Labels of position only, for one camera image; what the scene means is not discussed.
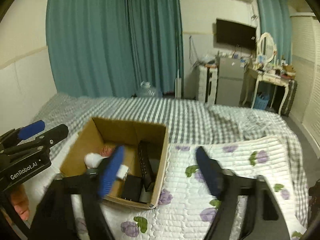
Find black remote control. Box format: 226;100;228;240
137;141;156;188

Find white louvred wardrobe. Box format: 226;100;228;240
289;12;320;143

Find dark suitcase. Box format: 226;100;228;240
281;80;298;117

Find floral white quilt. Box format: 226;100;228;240
72;135;310;240

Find small white box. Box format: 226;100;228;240
117;165;129;179

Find oval white vanity mirror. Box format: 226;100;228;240
257;32;277;63

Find narrow green curtain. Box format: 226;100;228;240
125;0;183;97

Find grey mini fridge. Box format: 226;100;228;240
216;56;246;107

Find clear water jug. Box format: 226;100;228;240
136;81;163;98

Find black wall television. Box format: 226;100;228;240
215;18;257;50

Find cardboard box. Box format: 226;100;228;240
60;117;167;209

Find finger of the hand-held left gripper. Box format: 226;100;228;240
0;120;45;151
0;124;69;161

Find grey checked bed sheet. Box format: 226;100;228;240
30;94;307;220

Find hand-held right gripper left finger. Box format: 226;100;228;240
30;145;125;240

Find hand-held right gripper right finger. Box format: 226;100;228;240
195;146;290;240

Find teal window curtain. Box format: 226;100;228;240
254;0;293;65

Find blue laundry basket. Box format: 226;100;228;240
251;94;271;110

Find person's left hand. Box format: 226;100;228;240
11;184;32;222

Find dark patterned cloth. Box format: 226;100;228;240
309;179;320;206

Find wide green curtain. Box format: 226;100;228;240
46;0;140;98

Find small black box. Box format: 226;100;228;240
122;175;144;202

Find white pole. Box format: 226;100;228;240
175;31;182;98

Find white dressing table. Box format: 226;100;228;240
241;67;297;116

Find hanging black cables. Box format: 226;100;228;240
189;36;201;68

